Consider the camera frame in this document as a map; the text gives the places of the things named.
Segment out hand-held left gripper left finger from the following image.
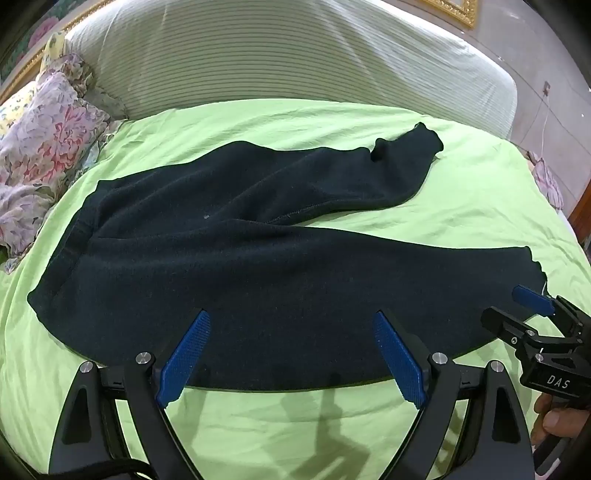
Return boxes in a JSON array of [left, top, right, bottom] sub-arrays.
[[48, 310, 213, 480]]

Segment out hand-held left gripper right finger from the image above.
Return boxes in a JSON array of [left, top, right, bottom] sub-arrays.
[[372, 310, 532, 480]]

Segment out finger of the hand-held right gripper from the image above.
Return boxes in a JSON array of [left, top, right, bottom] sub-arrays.
[[512, 285, 578, 337], [481, 308, 539, 347]]

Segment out black pants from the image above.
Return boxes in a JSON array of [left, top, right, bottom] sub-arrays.
[[27, 121, 549, 393]]

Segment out person's right hand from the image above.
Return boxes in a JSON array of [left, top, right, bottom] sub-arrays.
[[530, 396, 591, 446]]

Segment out wooden furniture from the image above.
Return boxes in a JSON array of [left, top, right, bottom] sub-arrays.
[[568, 185, 591, 259]]

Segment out green bed sheet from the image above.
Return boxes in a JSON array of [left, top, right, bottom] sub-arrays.
[[0, 98, 587, 480]]

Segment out pink floral cloth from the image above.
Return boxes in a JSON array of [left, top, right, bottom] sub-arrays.
[[526, 150, 566, 210]]

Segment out floral blanket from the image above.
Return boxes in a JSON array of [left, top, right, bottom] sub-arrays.
[[0, 53, 127, 273]]

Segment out yellow floral pillow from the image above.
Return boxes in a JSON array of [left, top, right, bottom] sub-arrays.
[[0, 34, 68, 137]]

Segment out striped headboard cushion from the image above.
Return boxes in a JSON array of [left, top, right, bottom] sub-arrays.
[[65, 0, 517, 139]]

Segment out gold framed floral painting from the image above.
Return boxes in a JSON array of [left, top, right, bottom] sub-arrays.
[[0, 0, 109, 95]]

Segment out black cable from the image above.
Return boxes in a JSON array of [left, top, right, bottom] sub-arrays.
[[69, 456, 155, 480]]

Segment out white cable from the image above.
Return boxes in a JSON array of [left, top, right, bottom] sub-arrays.
[[537, 93, 553, 154]]

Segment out gold picture frame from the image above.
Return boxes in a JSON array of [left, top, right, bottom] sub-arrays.
[[416, 0, 478, 29]]

